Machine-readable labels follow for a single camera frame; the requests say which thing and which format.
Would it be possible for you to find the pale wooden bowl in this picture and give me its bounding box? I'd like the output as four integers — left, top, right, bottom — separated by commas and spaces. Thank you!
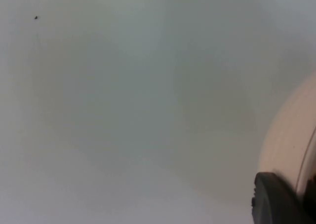
256, 71, 316, 197

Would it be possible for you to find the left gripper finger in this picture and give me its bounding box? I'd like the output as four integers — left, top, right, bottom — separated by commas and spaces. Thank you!
251, 172, 316, 224

